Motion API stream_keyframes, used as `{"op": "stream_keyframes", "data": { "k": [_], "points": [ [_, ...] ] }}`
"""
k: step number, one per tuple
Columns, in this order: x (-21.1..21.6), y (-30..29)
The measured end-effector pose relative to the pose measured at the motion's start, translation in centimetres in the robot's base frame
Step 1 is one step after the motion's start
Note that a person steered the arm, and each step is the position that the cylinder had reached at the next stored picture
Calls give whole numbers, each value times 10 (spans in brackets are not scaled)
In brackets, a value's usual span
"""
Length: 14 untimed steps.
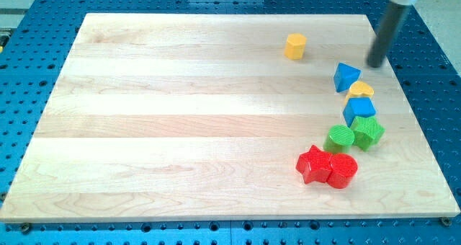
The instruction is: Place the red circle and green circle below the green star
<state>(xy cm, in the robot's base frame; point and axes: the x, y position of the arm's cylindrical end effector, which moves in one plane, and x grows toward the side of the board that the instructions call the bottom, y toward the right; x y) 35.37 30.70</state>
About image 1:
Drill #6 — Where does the red star block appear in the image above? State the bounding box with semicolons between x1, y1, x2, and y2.
295;145;332;184

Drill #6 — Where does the green circle block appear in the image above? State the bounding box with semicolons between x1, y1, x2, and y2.
323;125;355;153

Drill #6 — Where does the red circle block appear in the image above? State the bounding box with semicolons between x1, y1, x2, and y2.
326;153;358;189

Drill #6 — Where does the green star block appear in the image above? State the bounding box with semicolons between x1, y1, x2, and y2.
350;116;385;151

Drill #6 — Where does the light wooden board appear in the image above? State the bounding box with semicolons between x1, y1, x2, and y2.
1;13;460;223

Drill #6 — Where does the yellow hexagon block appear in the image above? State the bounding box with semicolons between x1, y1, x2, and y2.
284;33;307;60

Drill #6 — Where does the blue triangle block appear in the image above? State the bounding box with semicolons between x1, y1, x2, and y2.
333;63;361;93

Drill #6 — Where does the blue cube block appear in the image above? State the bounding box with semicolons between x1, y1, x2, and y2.
343;97;376;126

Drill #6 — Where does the yellow heart block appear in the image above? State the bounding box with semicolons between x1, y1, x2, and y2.
344;81;375;104

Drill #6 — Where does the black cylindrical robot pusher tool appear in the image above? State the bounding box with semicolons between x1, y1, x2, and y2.
366;0;418;68

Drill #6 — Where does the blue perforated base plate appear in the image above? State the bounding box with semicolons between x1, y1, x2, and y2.
1;0;460;244

